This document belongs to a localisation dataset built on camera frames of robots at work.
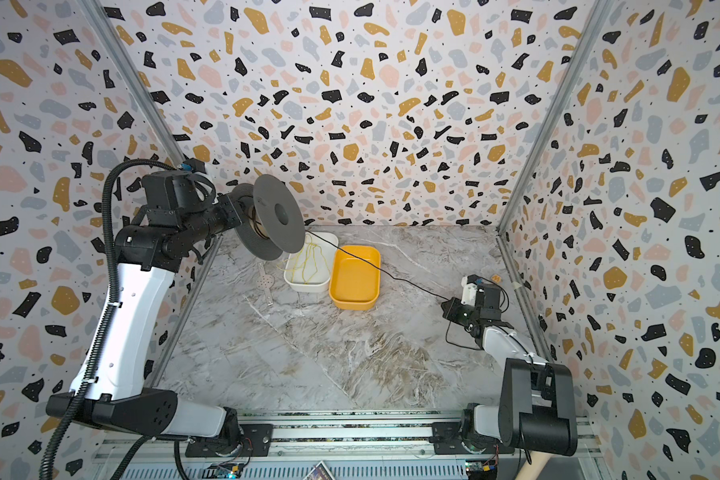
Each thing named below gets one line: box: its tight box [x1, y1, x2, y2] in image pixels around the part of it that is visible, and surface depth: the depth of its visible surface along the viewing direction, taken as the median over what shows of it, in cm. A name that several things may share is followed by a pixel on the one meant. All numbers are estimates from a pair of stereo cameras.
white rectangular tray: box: [283, 232, 339, 292], surface depth 108 cm
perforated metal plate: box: [256, 274, 275, 306], surface depth 106 cm
